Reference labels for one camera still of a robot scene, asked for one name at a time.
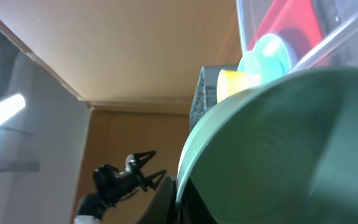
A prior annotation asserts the yellow plastic cup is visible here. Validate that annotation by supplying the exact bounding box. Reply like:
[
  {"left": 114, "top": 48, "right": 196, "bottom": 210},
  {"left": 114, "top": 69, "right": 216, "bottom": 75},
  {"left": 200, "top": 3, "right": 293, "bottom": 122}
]
[{"left": 216, "top": 70, "right": 252, "bottom": 103}]

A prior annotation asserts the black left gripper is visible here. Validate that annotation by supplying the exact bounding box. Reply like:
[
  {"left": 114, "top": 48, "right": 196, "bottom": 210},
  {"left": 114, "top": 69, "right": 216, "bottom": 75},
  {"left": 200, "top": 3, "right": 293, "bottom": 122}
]
[{"left": 93, "top": 151, "right": 167, "bottom": 205}]

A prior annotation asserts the red plastic tray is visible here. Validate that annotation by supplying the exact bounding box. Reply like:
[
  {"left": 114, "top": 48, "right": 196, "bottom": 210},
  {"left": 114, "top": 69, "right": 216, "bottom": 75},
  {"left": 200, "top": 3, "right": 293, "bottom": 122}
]
[{"left": 248, "top": 0, "right": 324, "bottom": 59}]

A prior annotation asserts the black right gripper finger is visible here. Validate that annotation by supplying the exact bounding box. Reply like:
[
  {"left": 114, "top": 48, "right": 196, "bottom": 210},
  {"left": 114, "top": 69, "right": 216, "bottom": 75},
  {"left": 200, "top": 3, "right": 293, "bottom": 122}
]
[{"left": 137, "top": 176, "right": 177, "bottom": 224}]

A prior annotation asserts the light blue plate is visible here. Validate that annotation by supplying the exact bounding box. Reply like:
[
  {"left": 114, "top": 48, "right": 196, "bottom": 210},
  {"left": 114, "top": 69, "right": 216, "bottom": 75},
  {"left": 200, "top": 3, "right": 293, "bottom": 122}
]
[{"left": 252, "top": 34, "right": 297, "bottom": 85}]

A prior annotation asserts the light blue bowl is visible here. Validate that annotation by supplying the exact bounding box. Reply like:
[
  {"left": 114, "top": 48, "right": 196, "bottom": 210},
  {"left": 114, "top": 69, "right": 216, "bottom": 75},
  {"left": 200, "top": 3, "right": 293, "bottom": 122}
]
[{"left": 237, "top": 51, "right": 262, "bottom": 88}]

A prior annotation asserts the green bowl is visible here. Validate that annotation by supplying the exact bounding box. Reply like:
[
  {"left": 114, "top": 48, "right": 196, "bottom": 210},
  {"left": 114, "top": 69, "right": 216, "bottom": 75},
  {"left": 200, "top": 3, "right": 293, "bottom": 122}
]
[{"left": 176, "top": 67, "right": 358, "bottom": 223}]

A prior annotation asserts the clear plastic bin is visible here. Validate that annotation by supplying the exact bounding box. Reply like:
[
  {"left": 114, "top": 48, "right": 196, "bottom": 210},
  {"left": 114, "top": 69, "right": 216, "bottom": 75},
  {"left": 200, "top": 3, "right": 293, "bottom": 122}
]
[{"left": 236, "top": 0, "right": 358, "bottom": 68}]

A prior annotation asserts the grey dishwasher rack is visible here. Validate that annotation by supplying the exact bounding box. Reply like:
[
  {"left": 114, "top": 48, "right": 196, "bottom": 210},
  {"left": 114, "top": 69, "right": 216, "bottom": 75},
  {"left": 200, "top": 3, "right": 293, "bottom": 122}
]
[{"left": 189, "top": 65, "right": 238, "bottom": 131}]

